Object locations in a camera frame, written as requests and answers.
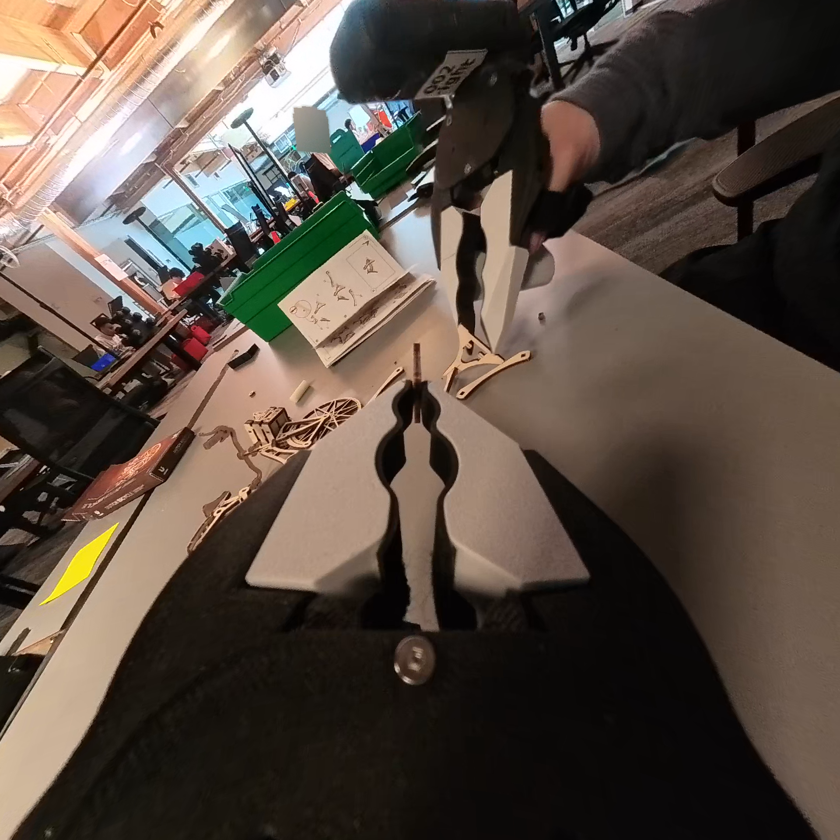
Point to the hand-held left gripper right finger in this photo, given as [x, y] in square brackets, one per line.
[505, 518]

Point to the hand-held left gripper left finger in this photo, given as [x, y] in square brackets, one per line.
[315, 518]

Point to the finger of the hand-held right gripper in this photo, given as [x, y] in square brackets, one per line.
[449, 249]
[505, 262]

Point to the triangular wooden frame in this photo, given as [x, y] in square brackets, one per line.
[520, 359]

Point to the small wooden stick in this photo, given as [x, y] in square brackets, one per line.
[417, 367]

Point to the person's right forearm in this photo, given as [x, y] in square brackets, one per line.
[689, 72]

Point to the wooden bicycle model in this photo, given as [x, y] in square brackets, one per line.
[266, 423]

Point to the person's right hand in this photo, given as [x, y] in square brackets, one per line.
[571, 144]

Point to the green plastic bin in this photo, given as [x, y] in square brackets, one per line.
[387, 154]
[295, 262]

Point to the instruction booklet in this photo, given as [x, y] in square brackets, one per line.
[341, 295]

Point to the small white cylinder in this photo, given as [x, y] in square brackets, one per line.
[300, 390]

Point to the curved wooden strip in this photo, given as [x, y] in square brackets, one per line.
[387, 384]

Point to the small black block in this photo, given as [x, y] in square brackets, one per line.
[243, 358]

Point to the dark brown cardboard box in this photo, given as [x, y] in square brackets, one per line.
[124, 476]

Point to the yellow sticky note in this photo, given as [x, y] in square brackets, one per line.
[82, 563]

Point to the dark wooden desk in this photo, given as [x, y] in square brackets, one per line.
[151, 341]

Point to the black floor lamp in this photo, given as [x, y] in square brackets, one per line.
[244, 115]
[136, 215]

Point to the black mesh office chair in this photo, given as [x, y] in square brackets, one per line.
[59, 413]

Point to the person's dark clothing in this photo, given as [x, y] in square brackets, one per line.
[787, 275]

